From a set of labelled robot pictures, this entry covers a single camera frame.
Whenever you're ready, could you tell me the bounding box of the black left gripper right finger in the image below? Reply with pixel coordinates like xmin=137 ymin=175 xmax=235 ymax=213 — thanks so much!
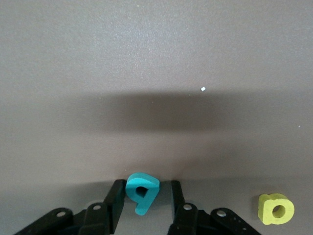
xmin=168 ymin=180 xmax=262 ymax=235

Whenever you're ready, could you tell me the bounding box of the yellow foam letter a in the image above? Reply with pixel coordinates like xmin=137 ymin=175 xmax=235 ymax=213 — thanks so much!
xmin=258 ymin=193 xmax=295 ymax=225

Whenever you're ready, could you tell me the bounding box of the brown table cover sheet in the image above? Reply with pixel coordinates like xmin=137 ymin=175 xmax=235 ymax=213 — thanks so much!
xmin=0 ymin=0 xmax=313 ymax=235

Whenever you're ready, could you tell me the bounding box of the teal foam letter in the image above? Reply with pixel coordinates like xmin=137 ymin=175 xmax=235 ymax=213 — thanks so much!
xmin=125 ymin=172 xmax=161 ymax=216

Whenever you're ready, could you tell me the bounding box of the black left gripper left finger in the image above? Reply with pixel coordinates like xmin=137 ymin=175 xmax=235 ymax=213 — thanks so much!
xmin=14 ymin=179 xmax=127 ymax=235

